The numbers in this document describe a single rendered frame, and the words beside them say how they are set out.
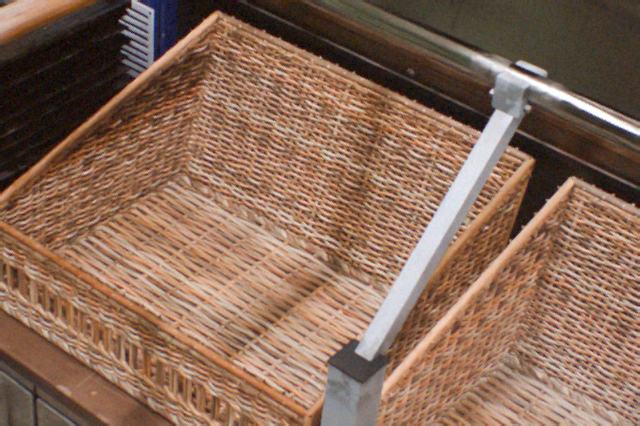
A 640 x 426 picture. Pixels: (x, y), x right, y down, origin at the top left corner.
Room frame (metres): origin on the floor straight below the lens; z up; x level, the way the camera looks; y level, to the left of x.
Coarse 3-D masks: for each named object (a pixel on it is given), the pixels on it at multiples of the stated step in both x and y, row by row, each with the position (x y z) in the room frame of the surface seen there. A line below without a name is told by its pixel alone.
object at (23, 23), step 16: (32, 0) 1.03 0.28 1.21; (48, 0) 1.04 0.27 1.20; (64, 0) 1.05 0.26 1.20; (80, 0) 1.07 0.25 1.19; (96, 0) 1.09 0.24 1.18; (0, 16) 1.00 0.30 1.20; (16, 16) 1.01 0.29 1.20; (32, 16) 1.02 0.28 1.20; (48, 16) 1.03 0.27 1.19; (64, 16) 1.06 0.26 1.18; (0, 32) 0.99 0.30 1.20; (16, 32) 1.00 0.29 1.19
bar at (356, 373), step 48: (336, 0) 1.17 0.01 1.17; (432, 48) 1.10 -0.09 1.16; (480, 48) 1.09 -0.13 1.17; (528, 96) 1.04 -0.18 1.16; (576, 96) 1.03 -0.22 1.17; (480, 144) 1.03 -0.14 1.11; (624, 144) 0.98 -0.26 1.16; (432, 240) 0.96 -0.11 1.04; (384, 336) 0.90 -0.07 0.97; (336, 384) 0.87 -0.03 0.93
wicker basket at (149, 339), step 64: (192, 64) 1.65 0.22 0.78; (256, 64) 1.64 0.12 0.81; (320, 64) 1.59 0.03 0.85; (128, 128) 1.54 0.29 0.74; (192, 128) 1.65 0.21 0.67; (256, 128) 1.60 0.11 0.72; (320, 128) 1.56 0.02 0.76; (384, 128) 1.51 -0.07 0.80; (448, 128) 1.47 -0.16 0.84; (64, 192) 1.43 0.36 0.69; (128, 192) 1.54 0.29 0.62; (192, 192) 1.60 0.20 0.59; (256, 192) 1.57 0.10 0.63; (320, 192) 1.52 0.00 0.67; (384, 192) 1.48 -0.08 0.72; (512, 192) 1.37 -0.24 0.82; (0, 256) 1.29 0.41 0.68; (64, 256) 1.24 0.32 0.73; (128, 256) 1.43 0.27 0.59; (192, 256) 1.45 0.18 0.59; (256, 256) 1.46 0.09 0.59; (320, 256) 1.48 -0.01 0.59; (384, 256) 1.44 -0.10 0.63; (448, 256) 1.24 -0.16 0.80; (64, 320) 1.24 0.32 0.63; (128, 320) 1.17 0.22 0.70; (192, 320) 1.31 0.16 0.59; (256, 320) 1.32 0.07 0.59; (320, 320) 1.34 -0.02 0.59; (128, 384) 1.17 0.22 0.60; (192, 384) 1.19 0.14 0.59; (256, 384) 1.06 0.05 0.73; (320, 384) 1.22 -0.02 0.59
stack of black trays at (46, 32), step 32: (128, 0) 1.69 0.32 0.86; (32, 32) 1.58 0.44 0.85; (64, 32) 1.57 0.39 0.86; (96, 32) 1.65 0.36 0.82; (0, 64) 1.47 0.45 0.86; (32, 64) 1.54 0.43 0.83; (64, 64) 1.59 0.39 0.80; (96, 64) 1.65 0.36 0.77; (0, 96) 1.49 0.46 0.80; (32, 96) 1.54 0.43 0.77; (64, 96) 1.59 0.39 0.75; (96, 96) 1.64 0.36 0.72; (0, 128) 1.48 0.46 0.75; (32, 128) 1.53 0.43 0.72; (64, 128) 1.58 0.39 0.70; (0, 160) 1.48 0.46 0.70; (32, 160) 1.52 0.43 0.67; (96, 160) 1.64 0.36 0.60; (0, 192) 1.46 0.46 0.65
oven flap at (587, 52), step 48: (384, 0) 1.56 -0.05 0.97; (432, 0) 1.53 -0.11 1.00; (480, 0) 1.50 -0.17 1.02; (528, 0) 1.47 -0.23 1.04; (576, 0) 1.45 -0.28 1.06; (624, 0) 1.42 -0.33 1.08; (528, 48) 1.45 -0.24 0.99; (576, 48) 1.42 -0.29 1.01; (624, 48) 1.39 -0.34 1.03; (624, 96) 1.37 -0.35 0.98
